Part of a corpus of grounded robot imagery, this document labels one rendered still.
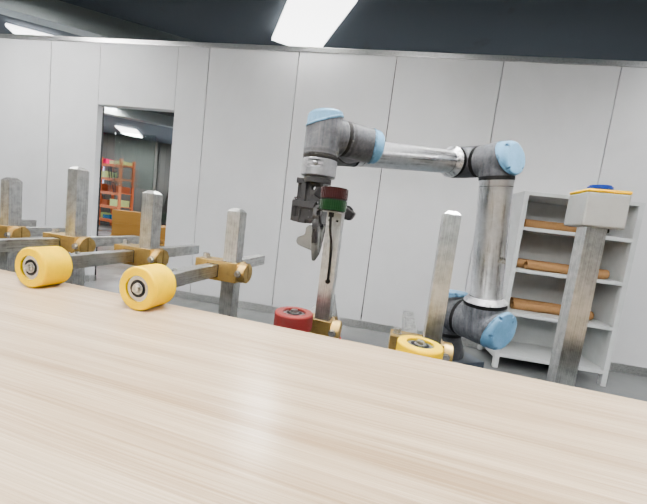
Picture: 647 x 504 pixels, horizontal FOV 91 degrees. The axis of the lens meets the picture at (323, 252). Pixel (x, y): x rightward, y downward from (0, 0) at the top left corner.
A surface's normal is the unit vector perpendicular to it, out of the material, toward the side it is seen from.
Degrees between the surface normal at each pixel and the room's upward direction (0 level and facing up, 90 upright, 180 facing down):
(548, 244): 90
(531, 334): 90
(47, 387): 0
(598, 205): 90
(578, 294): 90
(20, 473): 0
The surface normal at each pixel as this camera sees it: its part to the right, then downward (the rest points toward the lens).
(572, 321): -0.23, 0.07
